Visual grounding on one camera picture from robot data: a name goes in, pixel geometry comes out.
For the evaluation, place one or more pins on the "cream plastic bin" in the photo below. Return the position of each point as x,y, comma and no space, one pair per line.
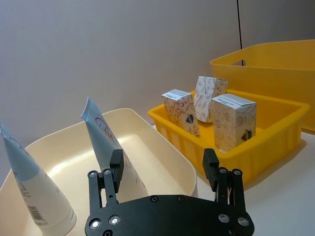
73,147

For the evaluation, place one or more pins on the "white and blue tube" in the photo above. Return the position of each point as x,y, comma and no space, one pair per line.
29,182
103,137

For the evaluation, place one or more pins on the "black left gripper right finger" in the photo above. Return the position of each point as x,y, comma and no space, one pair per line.
211,167

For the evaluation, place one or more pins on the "grey leaf print carton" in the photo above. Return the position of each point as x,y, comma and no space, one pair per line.
204,98

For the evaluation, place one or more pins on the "beige rose print carton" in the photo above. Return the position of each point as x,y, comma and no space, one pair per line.
231,123

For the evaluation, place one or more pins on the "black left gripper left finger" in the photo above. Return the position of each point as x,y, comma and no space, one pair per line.
115,172

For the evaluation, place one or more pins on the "large yellow plastic basket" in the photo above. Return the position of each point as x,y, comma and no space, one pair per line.
270,78

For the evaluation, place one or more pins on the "brown floral print carton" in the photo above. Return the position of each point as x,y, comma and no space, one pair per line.
182,110

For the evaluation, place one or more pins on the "shallow yellow plastic tray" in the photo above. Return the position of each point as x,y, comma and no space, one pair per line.
258,157

